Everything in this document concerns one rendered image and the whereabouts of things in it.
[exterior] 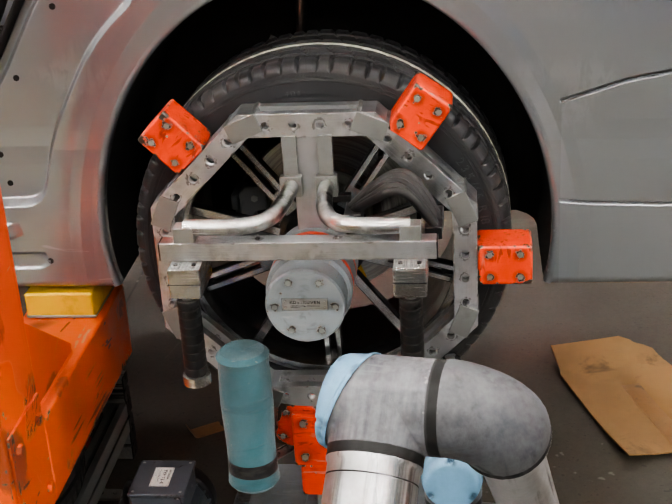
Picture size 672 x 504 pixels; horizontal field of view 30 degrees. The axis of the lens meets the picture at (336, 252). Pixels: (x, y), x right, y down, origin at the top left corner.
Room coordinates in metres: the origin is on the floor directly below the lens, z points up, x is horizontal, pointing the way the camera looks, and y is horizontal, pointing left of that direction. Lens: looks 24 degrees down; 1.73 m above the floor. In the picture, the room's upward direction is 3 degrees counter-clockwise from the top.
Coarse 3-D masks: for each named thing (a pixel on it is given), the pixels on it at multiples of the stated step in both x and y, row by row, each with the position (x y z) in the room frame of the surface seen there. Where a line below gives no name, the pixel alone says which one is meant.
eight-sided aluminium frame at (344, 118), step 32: (224, 128) 1.92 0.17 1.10; (256, 128) 1.91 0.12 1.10; (288, 128) 1.91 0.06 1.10; (320, 128) 1.91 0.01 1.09; (352, 128) 1.90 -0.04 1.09; (384, 128) 1.89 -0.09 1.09; (224, 160) 1.92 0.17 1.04; (416, 160) 1.89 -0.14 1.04; (160, 192) 2.00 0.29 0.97; (192, 192) 1.93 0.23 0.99; (448, 192) 1.90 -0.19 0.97; (160, 224) 1.94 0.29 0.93; (160, 288) 1.94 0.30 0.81; (448, 320) 1.89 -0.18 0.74; (288, 384) 1.92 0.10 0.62; (320, 384) 1.92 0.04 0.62
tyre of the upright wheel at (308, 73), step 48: (288, 48) 2.10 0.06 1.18; (336, 48) 2.07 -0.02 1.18; (384, 48) 2.13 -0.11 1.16; (240, 96) 2.00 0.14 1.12; (288, 96) 2.00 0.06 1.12; (336, 96) 1.99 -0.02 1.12; (384, 96) 1.98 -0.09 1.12; (432, 144) 1.97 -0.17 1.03; (480, 144) 1.97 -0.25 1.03; (144, 192) 2.03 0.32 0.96; (480, 192) 1.96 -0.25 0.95; (144, 240) 2.03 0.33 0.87; (480, 288) 1.96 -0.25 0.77
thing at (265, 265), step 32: (256, 160) 2.02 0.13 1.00; (384, 160) 2.00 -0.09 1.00; (352, 192) 2.00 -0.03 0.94; (288, 224) 2.06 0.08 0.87; (448, 256) 2.12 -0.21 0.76; (224, 288) 2.11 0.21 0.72; (256, 288) 2.21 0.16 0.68; (448, 288) 1.98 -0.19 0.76; (224, 320) 2.02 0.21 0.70; (256, 320) 2.10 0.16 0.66; (352, 320) 2.16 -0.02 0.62; (384, 320) 2.12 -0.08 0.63; (288, 352) 2.03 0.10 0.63; (320, 352) 2.04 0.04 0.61; (352, 352) 2.03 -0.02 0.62; (384, 352) 1.99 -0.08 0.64
